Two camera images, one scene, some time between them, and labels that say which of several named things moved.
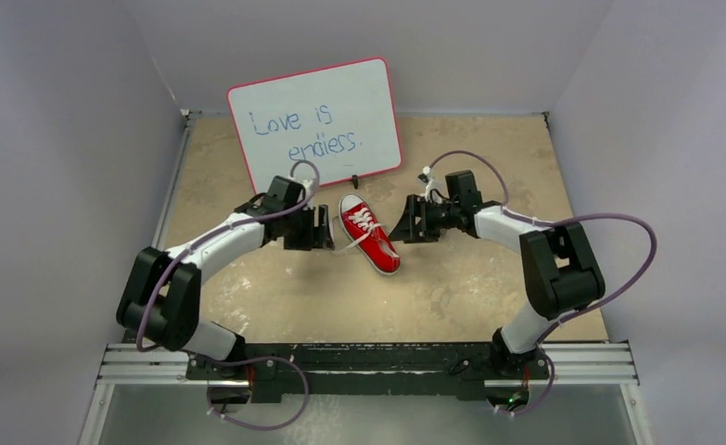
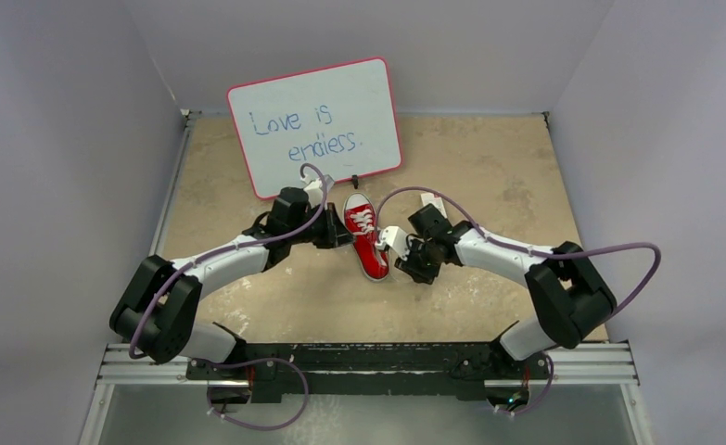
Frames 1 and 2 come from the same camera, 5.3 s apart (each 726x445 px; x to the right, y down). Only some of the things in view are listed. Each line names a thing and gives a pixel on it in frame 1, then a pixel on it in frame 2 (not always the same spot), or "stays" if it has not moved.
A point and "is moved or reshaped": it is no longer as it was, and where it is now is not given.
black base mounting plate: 437,370 stays
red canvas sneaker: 363,226 is moved or reshaped
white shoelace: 363,219 is moved or reshaped
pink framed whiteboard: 340,118 stays
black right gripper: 423,218 -> 412,263
